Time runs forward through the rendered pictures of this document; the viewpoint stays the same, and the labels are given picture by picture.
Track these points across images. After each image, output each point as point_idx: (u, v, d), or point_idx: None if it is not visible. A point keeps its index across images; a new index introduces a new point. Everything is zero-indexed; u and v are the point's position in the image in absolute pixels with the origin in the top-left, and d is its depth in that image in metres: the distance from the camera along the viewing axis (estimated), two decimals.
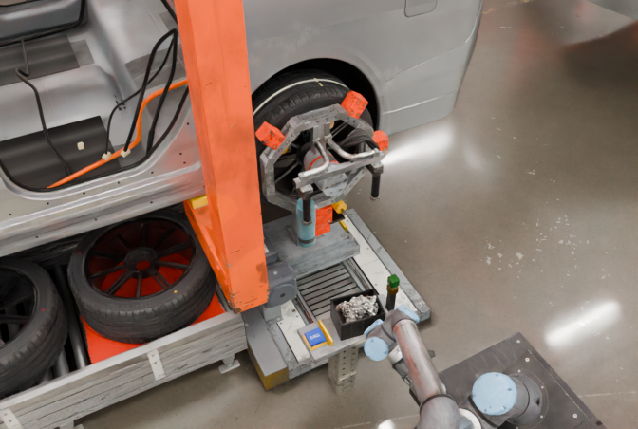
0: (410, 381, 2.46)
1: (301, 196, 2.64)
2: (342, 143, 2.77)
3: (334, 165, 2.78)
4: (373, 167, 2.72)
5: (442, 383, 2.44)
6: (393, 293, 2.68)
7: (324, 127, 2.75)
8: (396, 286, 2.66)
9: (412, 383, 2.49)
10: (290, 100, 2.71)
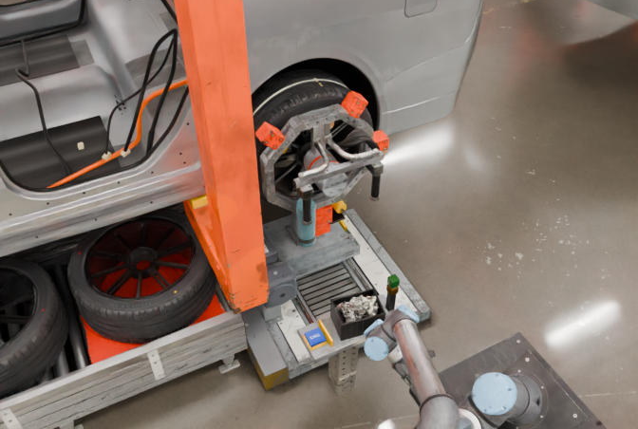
0: (410, 381, 2.46)
1: (301, 196, 2.64)
2: (342, 143, 2.77)
3: (334, 165, 2.78)
4: (373, 167, 2.72)
5: None
6: (393, 293, 2.68)
7: (324, 127, 2.75)
8: (396, 286, 2.66)
9: (412, 383, 2.49)
10: (290, 100, 2.71)
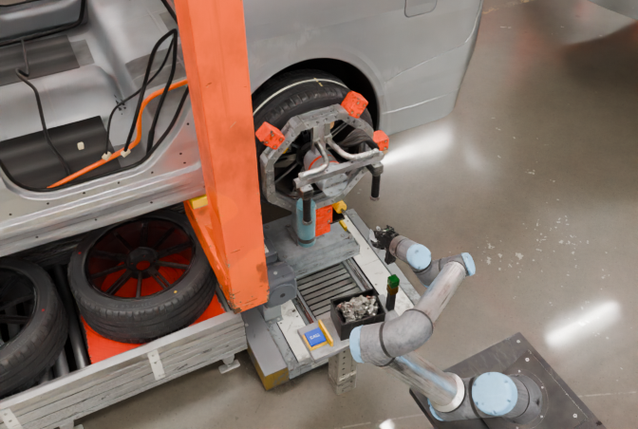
0: (379, 232, 2.65)
1: (301, 196, 2.64)
2: (342, 143, 2.77)
3: (334, 165, 2.78)
4: (373, 167, 2.72)
5: None
6: (393, 293, 2.68)
7: (324, 127, 2.75)
8: (396, 286, 2.66)
9: (382, 229, 2.67)
10: (290, 100, 2.71)
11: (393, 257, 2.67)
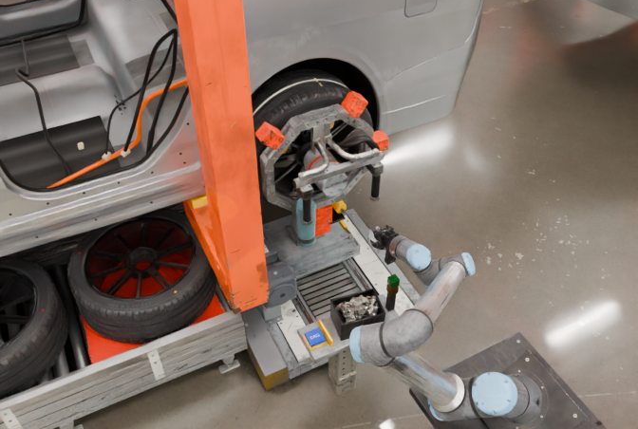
0: (378, 232, 2.64)
1: (301, 196, 2.64)
2: (342, 143, 2.77)
3: (334, 165, 2.78)
4: (373, 167, 2.72)
5: None
6: (393, 293, 2.68)
7: (324, 127, 2.75)
8: (396, 286, 2.66)
9: (381, 229, 2.67)
10: (290, 100, 2.71)
11: (393, 257, 2.67)
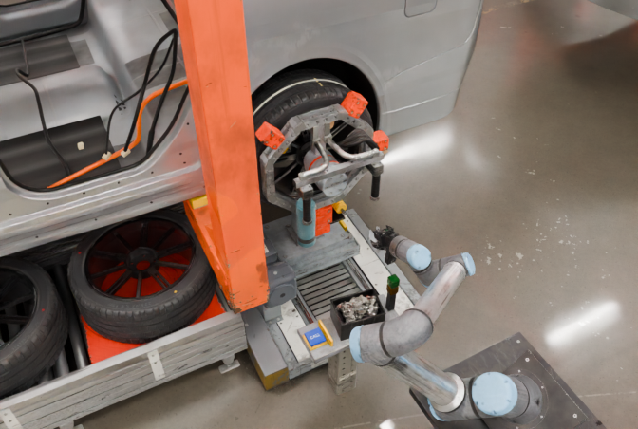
0: (379, 232, 2.65)
1: (301, 196, 2.64)
2: (342, 143, 2.77)
3: (334, 165, 2.78)
4: (373, 167, 2.72)
5: None
6: (393, 293, 2.68)
7: (324, 127, 2.75)
8: (396, 286, 2.66)
9: (382, 229, 2.67)
10: (290, 100, 2.71)
11: (393, 257, 2.67)
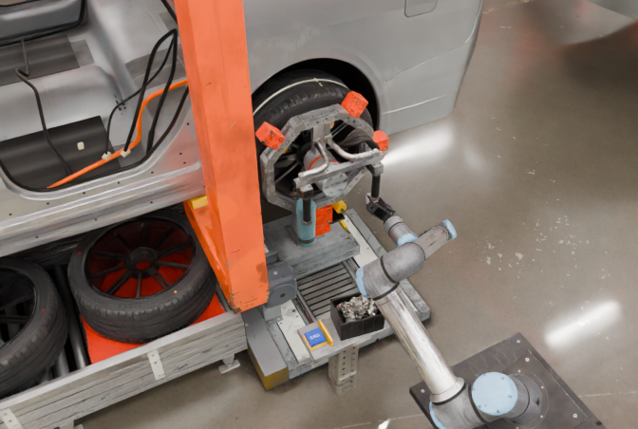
0: None
1: (301, 196, 2.64)
2: (342, 143, 2.77)
3: (334, 165, 2.78)
4: (373, 167, 2.72)
5: (368, 194, 3.04)
6: None
7: (324, 127, 2.75)
8: None
9: None
10: (290, 100, 2.71)
11: (375, 211, 2.92)
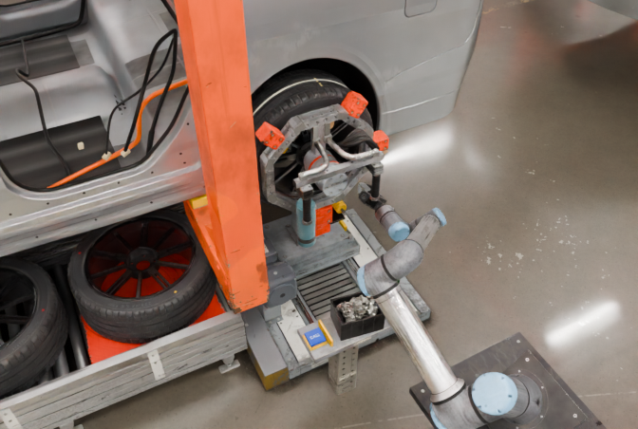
0: (383, 199, 3.07)
1: (301, 196, 2.64)
2: (342, 143, 2.77)
3: (334, 165, 2.78)
4: (373, 167, 2.72)
5: (361, 183, 3.09)
6: None
7: (324, 127, 2.75)
8: None
9: None
10: (290, 100, 2.71)
11: (366, 199, 2.97)
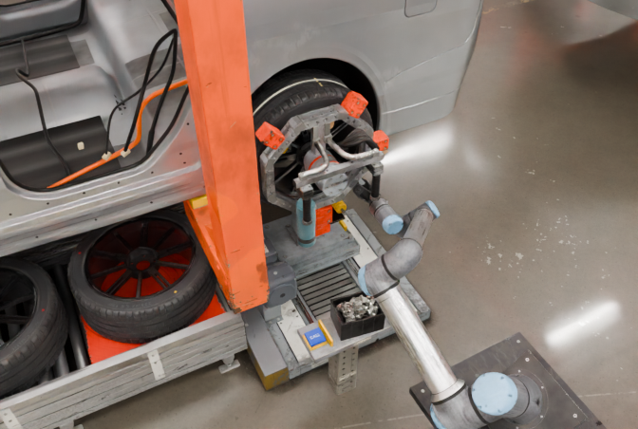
0: None
1: (301, 196, 2.64)
2: (342, 143, 2.77)
3: (334, 165, 2.78)
4: (373, 167, 2.72)
5: None
6: None
7: (324, 127, 2.75)
8: None
9: None
10: (290, 100, 2.71)
11: (361, 193, 3.00)
